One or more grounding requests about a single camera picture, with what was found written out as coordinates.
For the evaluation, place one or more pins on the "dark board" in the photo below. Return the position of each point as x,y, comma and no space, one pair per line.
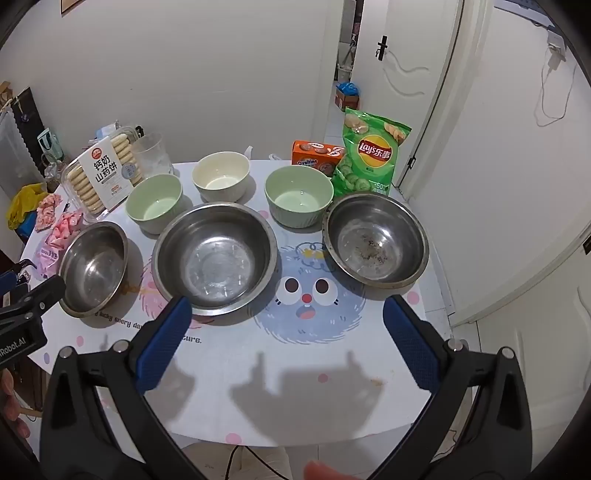
28,110

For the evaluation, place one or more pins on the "cartoon printed table cover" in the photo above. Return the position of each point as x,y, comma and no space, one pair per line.
300,369

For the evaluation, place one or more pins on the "clear glass cup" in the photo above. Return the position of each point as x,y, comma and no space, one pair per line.
151,154

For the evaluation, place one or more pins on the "green chips bag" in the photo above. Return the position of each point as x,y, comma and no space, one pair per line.
371,154

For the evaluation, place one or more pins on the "wall socket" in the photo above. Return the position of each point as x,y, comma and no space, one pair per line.
556,40

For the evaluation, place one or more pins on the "pink candy bag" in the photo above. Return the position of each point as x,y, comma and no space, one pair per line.
60,240

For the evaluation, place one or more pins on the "yellow plastic bag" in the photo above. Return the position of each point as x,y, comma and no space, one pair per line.
25,205

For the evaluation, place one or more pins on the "person's left hand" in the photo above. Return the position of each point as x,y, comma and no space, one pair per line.
8,387

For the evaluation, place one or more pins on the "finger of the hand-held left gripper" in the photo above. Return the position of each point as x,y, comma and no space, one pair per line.
16,274
46,291

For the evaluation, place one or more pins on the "small steel bowl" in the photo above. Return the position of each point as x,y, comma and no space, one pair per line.
94,270

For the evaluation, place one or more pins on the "cream ceramic bowl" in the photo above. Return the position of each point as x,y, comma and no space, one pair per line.
221,177

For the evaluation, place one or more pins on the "mint green appliance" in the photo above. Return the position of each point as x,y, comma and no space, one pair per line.
47,141

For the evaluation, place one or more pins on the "reddish blurred object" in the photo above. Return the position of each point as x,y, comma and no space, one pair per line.
328,471

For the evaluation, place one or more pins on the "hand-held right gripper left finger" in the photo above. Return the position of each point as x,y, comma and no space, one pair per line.
161,341

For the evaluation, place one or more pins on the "clear box of biscuits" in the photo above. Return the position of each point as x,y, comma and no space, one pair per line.
99,177

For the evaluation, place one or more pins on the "white door with wavy trim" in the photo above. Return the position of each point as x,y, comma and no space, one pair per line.
415,83

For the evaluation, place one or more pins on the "large green bowl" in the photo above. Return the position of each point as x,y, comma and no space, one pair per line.
376,242

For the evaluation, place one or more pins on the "ribbed green ceramic bowl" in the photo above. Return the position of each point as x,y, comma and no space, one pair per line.
299,198

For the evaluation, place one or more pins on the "white corrugated panel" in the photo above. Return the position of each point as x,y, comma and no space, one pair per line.
11,152

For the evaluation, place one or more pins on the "light blue packet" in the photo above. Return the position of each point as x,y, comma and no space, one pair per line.
105,130

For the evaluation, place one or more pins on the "clear bag of pink snacks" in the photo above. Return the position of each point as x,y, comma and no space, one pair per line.
47,207

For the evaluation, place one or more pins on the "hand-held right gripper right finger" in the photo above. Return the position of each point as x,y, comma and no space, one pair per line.
411,341

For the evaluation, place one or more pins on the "smooth green ceramic bowl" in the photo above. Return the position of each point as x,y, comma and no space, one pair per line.
154,205

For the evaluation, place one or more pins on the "box with blue bag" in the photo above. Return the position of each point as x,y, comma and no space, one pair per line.
347,94

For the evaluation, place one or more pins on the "large steel bowl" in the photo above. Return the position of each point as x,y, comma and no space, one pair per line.
214,258

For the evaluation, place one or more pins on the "orange snack box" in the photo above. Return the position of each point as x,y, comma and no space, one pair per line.
316,154

